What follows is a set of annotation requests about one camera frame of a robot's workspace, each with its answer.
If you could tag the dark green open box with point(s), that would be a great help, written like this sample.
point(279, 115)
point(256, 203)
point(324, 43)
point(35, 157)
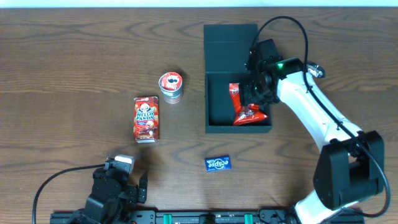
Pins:
point(226, 49)

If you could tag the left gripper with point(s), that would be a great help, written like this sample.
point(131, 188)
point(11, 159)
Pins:
point(134, 193)

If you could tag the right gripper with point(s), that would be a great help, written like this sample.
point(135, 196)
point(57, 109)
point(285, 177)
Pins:
point(249, 94)

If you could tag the blue Eclipse mint tin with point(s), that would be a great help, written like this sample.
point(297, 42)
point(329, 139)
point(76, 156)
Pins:
point(218, 163)

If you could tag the Pringles small can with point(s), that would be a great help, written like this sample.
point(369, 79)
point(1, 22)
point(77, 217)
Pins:
point(171, 85)

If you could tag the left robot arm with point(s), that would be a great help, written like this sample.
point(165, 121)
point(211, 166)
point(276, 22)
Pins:
point(103, 218)

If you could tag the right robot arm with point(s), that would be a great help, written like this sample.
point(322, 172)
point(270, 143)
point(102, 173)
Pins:
point(349, 178)

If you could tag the Hello Panda red box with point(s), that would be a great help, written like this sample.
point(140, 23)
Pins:
point(146, 119)

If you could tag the red Hacks candy bag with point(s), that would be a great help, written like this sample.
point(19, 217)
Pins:
point(244, 114)

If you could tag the black mounting rail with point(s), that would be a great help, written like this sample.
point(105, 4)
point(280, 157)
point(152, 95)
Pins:
point(265, 216)

